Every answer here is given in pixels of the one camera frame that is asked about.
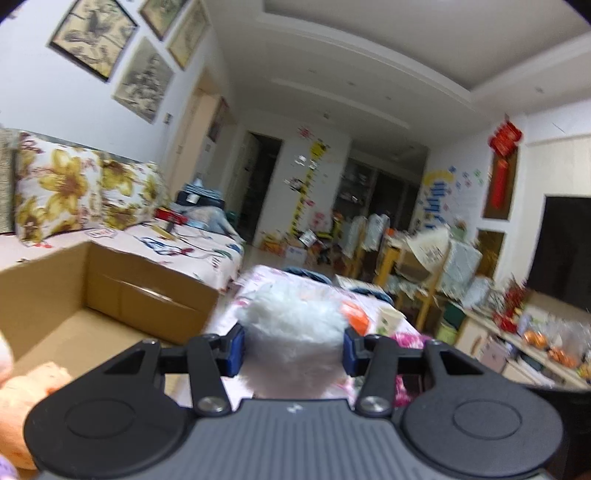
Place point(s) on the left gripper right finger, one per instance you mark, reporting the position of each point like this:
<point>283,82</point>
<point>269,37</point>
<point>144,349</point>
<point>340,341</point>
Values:
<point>436,413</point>

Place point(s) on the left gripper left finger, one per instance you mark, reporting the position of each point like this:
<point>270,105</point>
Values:
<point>135,409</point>

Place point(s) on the white fluffy plush toy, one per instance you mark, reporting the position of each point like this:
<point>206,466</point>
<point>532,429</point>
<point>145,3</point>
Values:
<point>294,336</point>

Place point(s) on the orange plush toy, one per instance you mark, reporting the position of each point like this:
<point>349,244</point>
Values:
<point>19,394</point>

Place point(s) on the brown cardboard box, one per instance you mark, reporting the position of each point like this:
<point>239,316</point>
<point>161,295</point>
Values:
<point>79,306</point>

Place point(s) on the pink cartoon tablecloth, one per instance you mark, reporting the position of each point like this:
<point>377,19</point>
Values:
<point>384,319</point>

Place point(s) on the orange tissue pack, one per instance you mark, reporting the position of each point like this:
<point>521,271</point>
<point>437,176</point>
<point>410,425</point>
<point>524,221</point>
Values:
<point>357,317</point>

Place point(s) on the wooden dining chair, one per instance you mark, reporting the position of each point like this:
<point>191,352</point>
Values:
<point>418,259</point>

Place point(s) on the black television screen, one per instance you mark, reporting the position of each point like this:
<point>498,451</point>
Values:
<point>561,264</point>

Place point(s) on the cartoon print sofa cover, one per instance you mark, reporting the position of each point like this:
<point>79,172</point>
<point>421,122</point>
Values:
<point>210,258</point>

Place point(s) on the red box on sofa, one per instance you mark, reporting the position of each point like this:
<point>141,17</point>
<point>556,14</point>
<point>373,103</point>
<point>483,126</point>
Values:
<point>170,216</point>

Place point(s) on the floral cushion far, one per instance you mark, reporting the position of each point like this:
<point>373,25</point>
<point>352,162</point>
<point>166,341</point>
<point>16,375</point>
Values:
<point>131,193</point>

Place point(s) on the floral cushion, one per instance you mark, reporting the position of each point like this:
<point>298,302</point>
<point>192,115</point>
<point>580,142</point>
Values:
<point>58,189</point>
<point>131,193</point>

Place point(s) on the black bag on sofa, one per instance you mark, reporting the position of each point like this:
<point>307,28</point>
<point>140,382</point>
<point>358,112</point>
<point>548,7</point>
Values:
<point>197,196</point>

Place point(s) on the floral cushion middle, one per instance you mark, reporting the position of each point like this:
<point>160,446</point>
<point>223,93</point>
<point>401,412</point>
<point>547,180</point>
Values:
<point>58,189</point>

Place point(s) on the red chinese knot decoration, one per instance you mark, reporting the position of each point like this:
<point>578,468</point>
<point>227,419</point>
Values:
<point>505,145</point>

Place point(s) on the teal lace cushion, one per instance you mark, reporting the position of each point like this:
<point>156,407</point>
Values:
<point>8,150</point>

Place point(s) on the giraffe height chart sticker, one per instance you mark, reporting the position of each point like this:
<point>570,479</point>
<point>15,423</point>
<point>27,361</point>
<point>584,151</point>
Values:
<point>317,151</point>

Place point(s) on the grey portrait sketch picture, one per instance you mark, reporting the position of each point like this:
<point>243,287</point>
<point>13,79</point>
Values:
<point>145,82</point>

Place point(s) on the black framed bird picture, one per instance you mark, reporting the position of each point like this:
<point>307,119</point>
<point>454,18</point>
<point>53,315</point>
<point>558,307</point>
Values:
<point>93,34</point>

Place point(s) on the gold framed beige picture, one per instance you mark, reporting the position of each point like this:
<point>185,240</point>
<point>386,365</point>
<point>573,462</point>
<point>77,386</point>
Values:
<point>187,37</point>

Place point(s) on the gold framed green picture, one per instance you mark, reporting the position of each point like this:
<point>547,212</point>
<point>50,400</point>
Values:
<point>160,15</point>

